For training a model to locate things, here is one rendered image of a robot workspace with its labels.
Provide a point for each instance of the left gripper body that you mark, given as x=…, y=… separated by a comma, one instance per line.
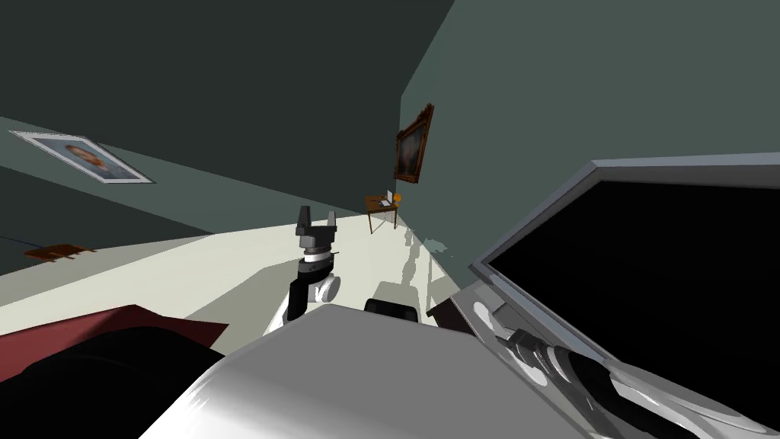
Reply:
x=316, y=239

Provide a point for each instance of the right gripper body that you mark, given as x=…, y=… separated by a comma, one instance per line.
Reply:
x=519, y=345

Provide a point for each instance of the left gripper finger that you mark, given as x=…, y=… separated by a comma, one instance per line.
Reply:
x=304, y=215
x=332, y=219

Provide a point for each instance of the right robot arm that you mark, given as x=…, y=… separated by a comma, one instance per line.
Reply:
x=615, y=390

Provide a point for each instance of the small wooden table with laptop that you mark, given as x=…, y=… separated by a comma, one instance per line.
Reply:
x=381, y=207

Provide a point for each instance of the brown framed dark painting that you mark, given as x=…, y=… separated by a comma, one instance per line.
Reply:
x=412, y=146

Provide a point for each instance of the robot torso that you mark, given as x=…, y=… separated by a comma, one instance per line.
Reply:
x=365, y=378

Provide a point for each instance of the silver framed portrait picture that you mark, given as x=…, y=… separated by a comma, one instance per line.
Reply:
x=85, y=157

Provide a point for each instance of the dark red rug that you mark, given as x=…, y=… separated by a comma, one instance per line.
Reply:
x=91, y=326

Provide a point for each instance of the low brown wooden table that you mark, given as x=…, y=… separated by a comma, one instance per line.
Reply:
x=56, y=252

